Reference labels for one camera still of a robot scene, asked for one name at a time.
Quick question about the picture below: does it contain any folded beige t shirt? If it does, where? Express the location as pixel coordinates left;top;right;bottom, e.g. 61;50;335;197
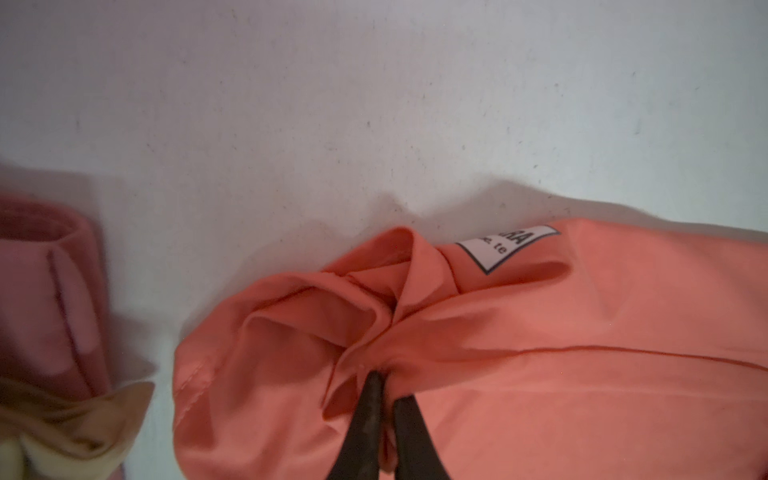
1;378;155;480

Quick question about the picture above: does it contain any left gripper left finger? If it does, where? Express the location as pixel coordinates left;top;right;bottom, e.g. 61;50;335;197
326;371;384;480

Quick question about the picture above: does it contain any coral orange t shirt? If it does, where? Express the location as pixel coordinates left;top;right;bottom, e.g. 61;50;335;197
173;219;767;479

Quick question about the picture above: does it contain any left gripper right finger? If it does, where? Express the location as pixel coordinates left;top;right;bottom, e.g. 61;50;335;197
393;395;450;480

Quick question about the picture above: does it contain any folded pink t shirt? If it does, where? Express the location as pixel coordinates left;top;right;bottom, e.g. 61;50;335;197
1;193;112;400

